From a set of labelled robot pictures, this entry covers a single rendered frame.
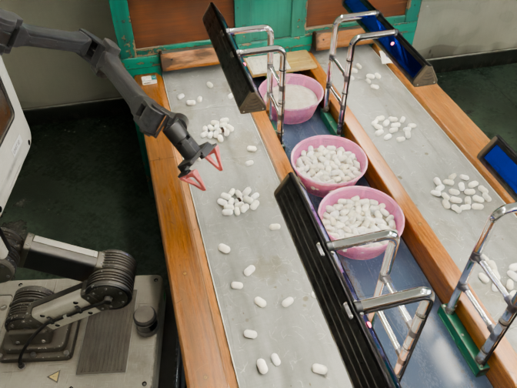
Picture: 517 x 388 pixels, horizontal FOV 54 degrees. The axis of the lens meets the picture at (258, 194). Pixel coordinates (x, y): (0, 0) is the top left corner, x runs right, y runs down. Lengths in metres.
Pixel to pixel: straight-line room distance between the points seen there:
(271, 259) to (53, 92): 2.18
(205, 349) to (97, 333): 0.52
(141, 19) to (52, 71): 1.20
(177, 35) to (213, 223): 0.94
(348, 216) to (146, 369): 0.77
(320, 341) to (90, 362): 0.72
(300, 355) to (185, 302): 0.33
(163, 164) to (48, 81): 1.66
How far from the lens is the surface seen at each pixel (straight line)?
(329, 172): 1.79
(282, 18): 2.31
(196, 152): 1.45
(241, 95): 1.52
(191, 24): 2.23
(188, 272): 1.46
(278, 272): 1.47
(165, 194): 1.67
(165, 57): 2.22
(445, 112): 2.13
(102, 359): 1.69
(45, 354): 1.73
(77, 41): 1.71
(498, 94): 3.85
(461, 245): 1.65
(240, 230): 1.57
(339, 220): 1.62
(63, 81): 3.32
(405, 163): 1.87
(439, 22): 3.73
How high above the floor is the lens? 1.92
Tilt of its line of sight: 44 degrees down
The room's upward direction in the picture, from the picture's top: straight up
